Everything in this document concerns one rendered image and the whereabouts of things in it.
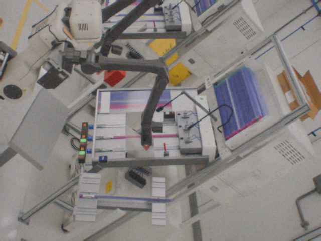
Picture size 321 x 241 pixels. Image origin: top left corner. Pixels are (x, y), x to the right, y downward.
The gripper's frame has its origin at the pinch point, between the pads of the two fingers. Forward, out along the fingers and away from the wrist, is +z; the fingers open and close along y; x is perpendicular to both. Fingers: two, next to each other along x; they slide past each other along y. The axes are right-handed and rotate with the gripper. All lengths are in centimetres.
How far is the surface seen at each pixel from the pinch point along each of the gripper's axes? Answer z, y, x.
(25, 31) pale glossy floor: 24, 180, 110
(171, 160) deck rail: 1.1, -9.9, -15.0
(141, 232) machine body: 77, -10, 5
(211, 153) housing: -1.3, -7.7, -39.4
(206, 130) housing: -7.3, 6.5, -37.6
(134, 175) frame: 32.7, 6.0, 8.6
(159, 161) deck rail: 1.6, -10.0, -7.4
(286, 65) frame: -40, 29, -87
